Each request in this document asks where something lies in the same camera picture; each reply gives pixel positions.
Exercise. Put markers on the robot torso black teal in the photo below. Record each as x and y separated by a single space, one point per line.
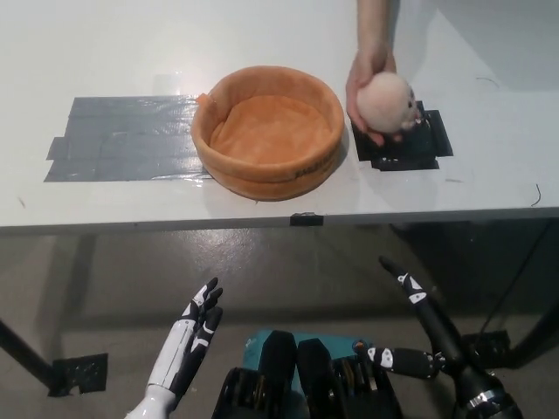
314 379

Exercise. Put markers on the grey duct tape patch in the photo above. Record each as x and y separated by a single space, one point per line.
126 139

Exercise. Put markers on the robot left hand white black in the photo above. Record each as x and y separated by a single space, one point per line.
183 345

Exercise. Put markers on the pale pink plush dumpling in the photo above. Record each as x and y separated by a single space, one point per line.
384 105

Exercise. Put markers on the person's bare hand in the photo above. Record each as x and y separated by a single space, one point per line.
364 70

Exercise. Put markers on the black curved table leg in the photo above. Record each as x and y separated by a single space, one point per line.
535 345

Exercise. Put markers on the black tape square patch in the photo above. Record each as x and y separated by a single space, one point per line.
415 150

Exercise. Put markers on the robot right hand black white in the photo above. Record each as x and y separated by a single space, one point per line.
441 336

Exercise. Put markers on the orange soft round basket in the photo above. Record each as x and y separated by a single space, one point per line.
266 118

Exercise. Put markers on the black slanted table leg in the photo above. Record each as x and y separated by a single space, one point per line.
26 353

